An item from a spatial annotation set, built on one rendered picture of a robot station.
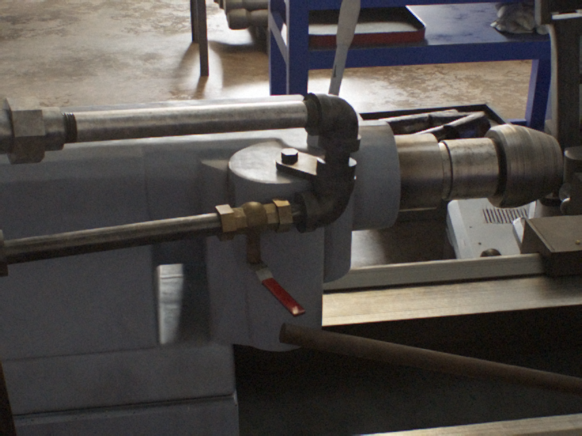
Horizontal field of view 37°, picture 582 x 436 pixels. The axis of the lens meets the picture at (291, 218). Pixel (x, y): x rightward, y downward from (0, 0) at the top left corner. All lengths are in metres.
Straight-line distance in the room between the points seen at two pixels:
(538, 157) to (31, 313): 0.52
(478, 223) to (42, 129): 2.08
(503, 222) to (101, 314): 1.91
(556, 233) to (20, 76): 3.73
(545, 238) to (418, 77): 3.31
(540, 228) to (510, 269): 0.08
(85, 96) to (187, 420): 3.57
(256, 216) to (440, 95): 3.63
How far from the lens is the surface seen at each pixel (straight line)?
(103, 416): 0.85
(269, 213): 0.71
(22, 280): 0.84
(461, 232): 2.56
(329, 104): 0.70
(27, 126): 0.61
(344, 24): 0.82
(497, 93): 4.39
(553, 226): 1.31
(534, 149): 0.92
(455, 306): 1.17
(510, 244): 2.51
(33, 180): 0.81
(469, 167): 0.91
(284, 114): 0.68
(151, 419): 0.85
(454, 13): 3.13
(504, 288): 1.23
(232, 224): 0.70
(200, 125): 0.66
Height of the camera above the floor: 1.48
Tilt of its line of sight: 28 degrees down
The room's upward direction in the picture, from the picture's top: straight up
